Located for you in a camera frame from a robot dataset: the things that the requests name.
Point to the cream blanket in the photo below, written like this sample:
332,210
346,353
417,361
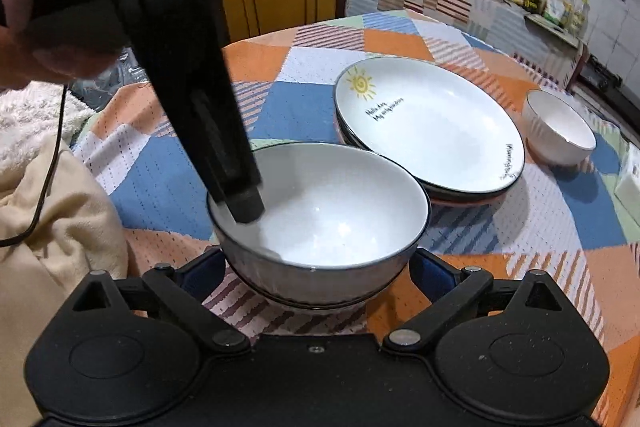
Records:
65,257

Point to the black gas stove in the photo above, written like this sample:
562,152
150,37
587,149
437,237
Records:
602,77

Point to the white fluffy cloth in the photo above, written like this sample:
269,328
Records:
35,122

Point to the white ribbed bowl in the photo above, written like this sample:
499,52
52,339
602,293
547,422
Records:
550,142
350,302
330,212

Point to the white sun print plate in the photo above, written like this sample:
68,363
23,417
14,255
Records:
440,122

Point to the white tissue pack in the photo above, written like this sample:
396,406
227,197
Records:
630,182

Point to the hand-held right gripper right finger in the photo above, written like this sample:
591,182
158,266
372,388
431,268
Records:
434,272

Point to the cooking oil bottle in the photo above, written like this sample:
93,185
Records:
556,7
580,18

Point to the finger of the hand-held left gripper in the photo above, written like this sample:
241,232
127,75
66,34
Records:
210,127

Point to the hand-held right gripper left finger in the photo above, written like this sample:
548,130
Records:
211,274

